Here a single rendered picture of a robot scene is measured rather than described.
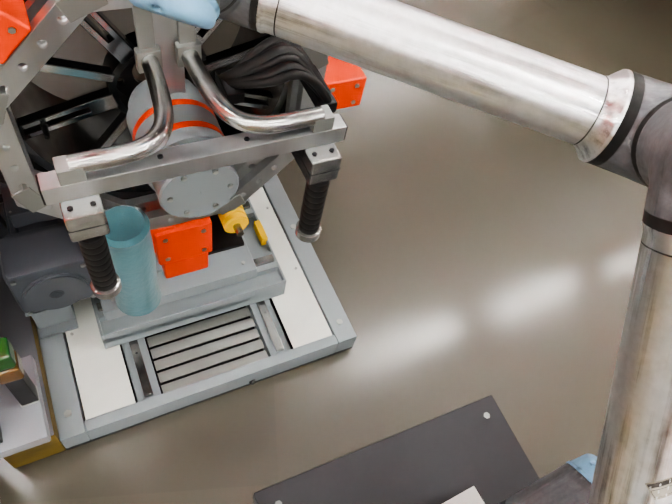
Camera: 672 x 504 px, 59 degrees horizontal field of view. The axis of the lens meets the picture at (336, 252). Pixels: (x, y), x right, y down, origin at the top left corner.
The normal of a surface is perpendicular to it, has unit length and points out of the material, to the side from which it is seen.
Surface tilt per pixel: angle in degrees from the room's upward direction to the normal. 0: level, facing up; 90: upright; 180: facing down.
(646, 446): 67
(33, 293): 90
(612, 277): 0
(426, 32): 28
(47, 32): 90
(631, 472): 73
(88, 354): 0
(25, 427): 0
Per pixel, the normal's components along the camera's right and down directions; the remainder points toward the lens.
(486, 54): 0.05, -0.11
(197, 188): 0.41, 0.79
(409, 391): 0.16, -0.55
